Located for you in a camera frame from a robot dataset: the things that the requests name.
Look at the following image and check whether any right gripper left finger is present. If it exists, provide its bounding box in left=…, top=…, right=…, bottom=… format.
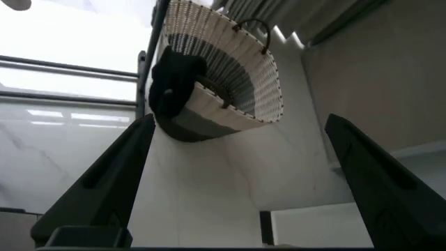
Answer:
left=30, top=113, right=156, bottom=249

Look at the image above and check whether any white laundry basket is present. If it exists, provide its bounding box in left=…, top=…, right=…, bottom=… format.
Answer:
left=149, top=0, right=284, bottom=144

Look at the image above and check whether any black garment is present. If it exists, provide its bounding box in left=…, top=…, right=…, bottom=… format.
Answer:
left=148, top=45, right=209, bottom=120

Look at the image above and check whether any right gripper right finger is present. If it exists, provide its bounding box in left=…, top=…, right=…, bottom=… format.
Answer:
left=324, top=113, right=446, bottom=251

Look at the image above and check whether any black clothes rack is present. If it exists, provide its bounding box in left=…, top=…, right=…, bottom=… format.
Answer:
left=0, top=0, right=171, bottom=120

